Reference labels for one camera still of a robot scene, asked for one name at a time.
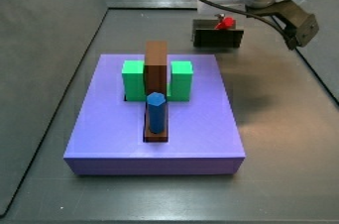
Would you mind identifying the black slotted holder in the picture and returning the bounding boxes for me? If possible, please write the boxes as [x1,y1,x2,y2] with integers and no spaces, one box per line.
[192,19,244,49]

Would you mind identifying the green U-shaped block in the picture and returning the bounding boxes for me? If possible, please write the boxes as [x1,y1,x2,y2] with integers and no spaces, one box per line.
[121,60,193,102]

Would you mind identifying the brown T-shaped block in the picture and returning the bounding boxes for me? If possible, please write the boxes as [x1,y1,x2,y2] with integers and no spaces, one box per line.
[144,41,168,143]

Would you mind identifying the black cable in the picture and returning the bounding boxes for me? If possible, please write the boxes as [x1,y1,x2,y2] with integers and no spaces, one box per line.
[160,0,296,43]

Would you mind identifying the purple base board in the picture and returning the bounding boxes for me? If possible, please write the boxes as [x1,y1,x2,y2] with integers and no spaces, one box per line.
[64,55,245,175]

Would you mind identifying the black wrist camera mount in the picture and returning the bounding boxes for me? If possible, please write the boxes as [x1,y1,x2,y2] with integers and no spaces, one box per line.
[246,0,318,50]

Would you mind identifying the blue hexagonal peg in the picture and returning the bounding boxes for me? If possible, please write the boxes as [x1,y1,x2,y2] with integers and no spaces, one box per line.
[146,92,165,134]

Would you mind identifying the red peg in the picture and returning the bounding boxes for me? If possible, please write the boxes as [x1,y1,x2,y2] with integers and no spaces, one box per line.
[214,17,234,30]

